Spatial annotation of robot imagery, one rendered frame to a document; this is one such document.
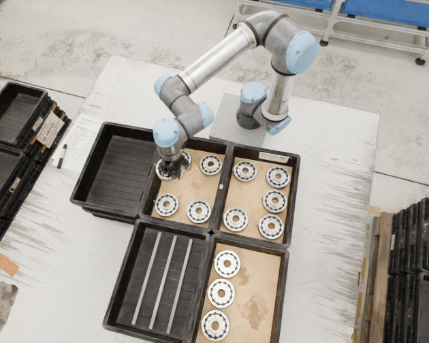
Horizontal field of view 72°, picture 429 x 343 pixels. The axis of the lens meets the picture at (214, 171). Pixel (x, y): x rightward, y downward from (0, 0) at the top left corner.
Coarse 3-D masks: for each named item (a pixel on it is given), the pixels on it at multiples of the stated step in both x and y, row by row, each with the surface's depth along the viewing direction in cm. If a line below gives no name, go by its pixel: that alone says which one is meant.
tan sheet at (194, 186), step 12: (192, 156) 137; (204, 156) 137; (192, 168) 135; (180, 180) 133; (192, 180) 132; (204, 180) 132; (216, 180) 132; (168, 192) 131; (180, 192) 130; (192, 192) 130; (204, 192) 130; (216, 192) 130; (168, 204) 128; (180, 204) 128; (156, 216) 126; (180, 216) 126
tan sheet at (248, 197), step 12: (264, 168) 133; (288, 168) 133; (264, 180) 131; (228, 192) 129; (240, 192) 129; (252, 192) 129; (264, 192) 129; (288, 192) 128; (228, 204) 127; (240, 204) 127; (252, 204) 127; (252, 216) 125; (252, 228) 123; (276, 240) 120
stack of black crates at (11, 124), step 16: (0, 96) 188; (16, 96) 200; (32, 96) 199; (48, 96) 191; (0, 112) 191; (16, 112) 194; (32, 112) 181; (48, 112) 193; (64, 112) 207; (0, 128) 190; (16, 128) 189; (32, 128) 184; (64, 128) 213; (0, 144) 185; (16, 144) 177
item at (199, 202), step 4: (196, 200) 125; (200, 200) 125; (192, 204) 125; (196, 204) 124; (200, 204) 124; (204, 204) 125; (208, 204) 124; (188, 208) 124; (192, 208) 124; (204, 208) 124; (208, 208) 124; (188, 212) 123; (192, 212) 123; (204, 212) 123; (208, 212) 123; (188, 216) 123; (192, 216) 123; (196, 216) 122; (200, 216) 122; (204, 216) 122; (208, 216) 122; (192, 220) 122; (196, 220) 122; (200, 220) 122; (204, 220) 122
